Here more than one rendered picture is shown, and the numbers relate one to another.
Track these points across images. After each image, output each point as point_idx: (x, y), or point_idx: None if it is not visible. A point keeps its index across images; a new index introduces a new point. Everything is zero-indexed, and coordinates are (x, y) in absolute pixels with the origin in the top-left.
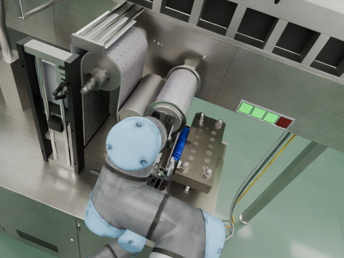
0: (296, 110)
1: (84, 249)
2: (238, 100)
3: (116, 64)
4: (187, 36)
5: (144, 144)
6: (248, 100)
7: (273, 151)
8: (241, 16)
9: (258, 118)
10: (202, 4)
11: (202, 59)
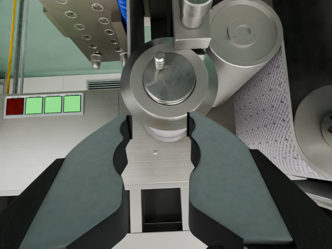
0: (10, 131)
1: None
2: (87, 111)
3: (312, 168)
4: (186, 169)
5: None
6: (74, 116)
7: (19, 40)
8: (131, 220)
9: (49, 96)
10: (182, 215)
11: (155, 151)
